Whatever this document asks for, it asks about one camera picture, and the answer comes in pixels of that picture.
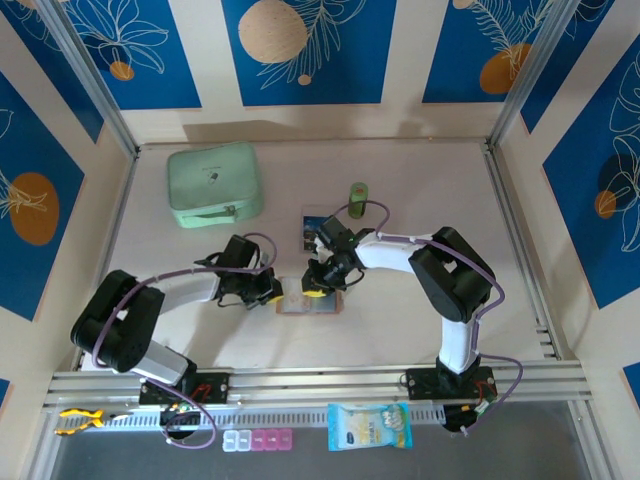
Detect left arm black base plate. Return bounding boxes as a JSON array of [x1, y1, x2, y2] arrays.
[[138, 372, 231, 407]]

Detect pink leather card holder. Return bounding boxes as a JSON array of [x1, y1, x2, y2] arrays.
[[274, 277, 346, 316]]

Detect aluminium front frame rail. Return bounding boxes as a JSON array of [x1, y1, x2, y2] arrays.
[[42, 359, 594, 412]]

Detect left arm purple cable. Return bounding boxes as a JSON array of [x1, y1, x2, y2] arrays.
[[92, 232, 279, 449]]

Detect blue wet wipes pack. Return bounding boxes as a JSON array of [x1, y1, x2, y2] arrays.
[[327, 402, 415, 453]]

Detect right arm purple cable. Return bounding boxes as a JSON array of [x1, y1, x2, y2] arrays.
[[333, 199, 526, 436]]

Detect white pink pill organizer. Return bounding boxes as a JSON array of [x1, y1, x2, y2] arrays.
[[222, 428, 293, 454]]

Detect white card pink print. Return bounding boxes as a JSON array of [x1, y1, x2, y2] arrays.
[[280, 278, 314, 314]]

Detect aluminium frame post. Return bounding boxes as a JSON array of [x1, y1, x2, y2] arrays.
[[487, 0, 576, 151], [37, 0, 141, 159]]

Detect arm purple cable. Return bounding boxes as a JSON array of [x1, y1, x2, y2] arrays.
[[333, 199, 526, 436], [92, 232, 279, 449]]

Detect mint green zip pouch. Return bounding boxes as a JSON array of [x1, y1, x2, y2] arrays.
[[165, 141, 266, 230]]

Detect yellow black pliers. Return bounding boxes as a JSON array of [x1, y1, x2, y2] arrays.
[[54, 408, 134, 437]]

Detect slotted grey cable duct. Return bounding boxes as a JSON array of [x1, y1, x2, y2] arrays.
[[49, 405, 449, 432]]

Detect black controller module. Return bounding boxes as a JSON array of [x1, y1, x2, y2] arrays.
[[159, 403, 204, 441], [442, 402, 484, 436]]

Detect green cylindrical bottle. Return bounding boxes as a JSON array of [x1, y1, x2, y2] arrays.
[[348, 182, 370, 220]]

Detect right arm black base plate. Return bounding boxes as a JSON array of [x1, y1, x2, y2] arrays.
[[405, 367, 499, 401]]

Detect aluminium table side rail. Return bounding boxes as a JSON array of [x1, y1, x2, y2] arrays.
[[482, 143, 564, 361]]

